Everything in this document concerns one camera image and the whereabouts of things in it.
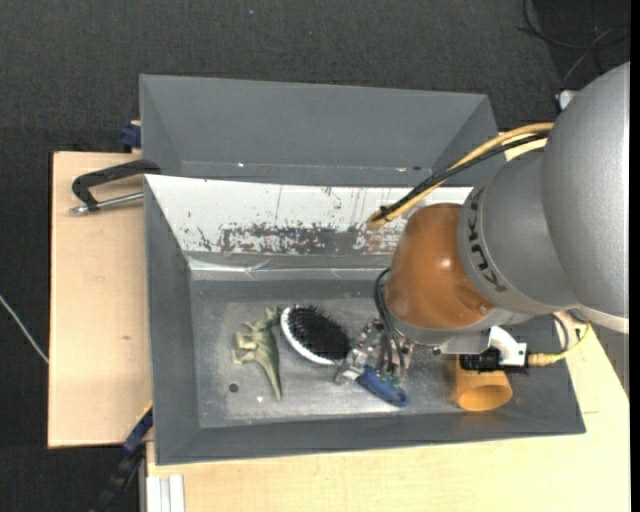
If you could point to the black cylinder on white bracket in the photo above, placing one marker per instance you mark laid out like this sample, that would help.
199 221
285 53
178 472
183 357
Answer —
492 352

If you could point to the grey metal bin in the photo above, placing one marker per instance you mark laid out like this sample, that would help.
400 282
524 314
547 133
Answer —
310 125

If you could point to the green toy dinosaur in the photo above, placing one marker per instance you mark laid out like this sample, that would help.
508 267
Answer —
263 345

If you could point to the pale brown cardboard board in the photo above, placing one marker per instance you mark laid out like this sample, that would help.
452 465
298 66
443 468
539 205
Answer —
95 310

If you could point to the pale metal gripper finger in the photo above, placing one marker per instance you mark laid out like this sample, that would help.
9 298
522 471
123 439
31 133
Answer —
345 376
356 358

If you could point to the orange plastic cup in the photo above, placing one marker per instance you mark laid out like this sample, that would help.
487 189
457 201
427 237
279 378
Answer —
481 392

